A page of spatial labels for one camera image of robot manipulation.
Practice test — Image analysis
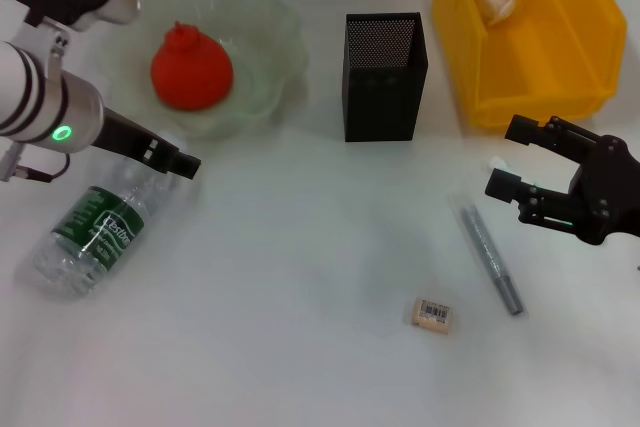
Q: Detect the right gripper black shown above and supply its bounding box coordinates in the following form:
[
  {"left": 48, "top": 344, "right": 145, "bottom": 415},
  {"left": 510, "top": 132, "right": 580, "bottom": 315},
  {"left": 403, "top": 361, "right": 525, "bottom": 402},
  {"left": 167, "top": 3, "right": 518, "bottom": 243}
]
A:
[{"left": 483, "top": 114, "right": 640, "bottom": 248}]

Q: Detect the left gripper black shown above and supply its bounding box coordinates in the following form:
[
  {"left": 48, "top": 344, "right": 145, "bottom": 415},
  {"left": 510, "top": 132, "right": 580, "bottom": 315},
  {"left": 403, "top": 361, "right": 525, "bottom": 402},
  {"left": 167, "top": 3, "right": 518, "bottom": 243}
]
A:
[{"left": 92, "top": 106, "right": 202, "bottom": 180}]

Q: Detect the green white toothbrush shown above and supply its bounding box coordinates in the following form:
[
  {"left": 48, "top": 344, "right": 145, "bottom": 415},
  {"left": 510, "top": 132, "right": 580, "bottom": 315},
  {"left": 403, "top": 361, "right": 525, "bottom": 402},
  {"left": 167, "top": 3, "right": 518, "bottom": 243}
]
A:
[{"left": 487, "top": 156, "right": 574, "bottom": 227}]

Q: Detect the red-orange toy orange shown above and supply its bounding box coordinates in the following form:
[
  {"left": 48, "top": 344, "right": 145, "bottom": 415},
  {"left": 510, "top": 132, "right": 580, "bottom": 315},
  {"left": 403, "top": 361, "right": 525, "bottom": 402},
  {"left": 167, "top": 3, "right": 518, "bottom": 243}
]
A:
[{"left": 151, "top": 20, "right": 234, "bottom": 112}]

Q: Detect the silver grey pen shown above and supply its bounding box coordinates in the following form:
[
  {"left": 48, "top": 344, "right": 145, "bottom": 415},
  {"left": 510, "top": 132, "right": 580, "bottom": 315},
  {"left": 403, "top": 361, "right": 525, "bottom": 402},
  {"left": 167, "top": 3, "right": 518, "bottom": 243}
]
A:
[{"left": 459, "top": 204, "right": 525, "bottom": 317}]

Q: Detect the clear plastic water bottle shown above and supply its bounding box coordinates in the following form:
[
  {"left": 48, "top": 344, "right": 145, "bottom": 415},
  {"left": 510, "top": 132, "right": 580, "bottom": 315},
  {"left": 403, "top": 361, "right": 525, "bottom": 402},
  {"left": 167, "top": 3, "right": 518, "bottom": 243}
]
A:
[{"left": 32, "top": 154, "right": 194, "bottom": 298}]

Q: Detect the beige eraser with barcode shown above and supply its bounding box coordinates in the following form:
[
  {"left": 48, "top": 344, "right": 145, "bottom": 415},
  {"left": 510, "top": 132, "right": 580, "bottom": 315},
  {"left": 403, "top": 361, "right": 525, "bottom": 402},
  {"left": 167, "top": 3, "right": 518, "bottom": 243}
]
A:
[{"left": 412, "top": 297, "right": 454, "bottom": 330}]

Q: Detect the green glass fruit plate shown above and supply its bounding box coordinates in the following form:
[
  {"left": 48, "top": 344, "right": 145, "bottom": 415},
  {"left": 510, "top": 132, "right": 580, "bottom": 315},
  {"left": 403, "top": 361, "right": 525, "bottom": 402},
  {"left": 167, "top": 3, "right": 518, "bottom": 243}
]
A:
[{"left": 107, "top": 0, "right": 309, "bottom": 141}]

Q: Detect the black mesh pen holder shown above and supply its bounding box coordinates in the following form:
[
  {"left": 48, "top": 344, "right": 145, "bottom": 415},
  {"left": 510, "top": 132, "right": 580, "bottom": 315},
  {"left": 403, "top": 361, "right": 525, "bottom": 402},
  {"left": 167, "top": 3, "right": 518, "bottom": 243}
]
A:
[{"left": 342, "top": 11, "right": 430, "bottom": 143}]

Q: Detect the yellow plastic bin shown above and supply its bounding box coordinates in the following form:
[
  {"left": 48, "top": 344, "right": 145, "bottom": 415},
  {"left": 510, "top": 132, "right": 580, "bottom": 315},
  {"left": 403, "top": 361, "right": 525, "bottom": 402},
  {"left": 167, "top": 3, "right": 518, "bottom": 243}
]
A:
[{"left": 432, "top": 0, "right": 629, "bottom": 129}]

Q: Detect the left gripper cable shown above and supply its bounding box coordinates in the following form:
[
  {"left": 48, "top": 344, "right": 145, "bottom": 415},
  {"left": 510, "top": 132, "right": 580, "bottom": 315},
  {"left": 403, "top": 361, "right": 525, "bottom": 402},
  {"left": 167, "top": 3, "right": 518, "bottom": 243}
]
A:
[{"left": 0, "top": 143, "right": 72, "bottom": 183}]

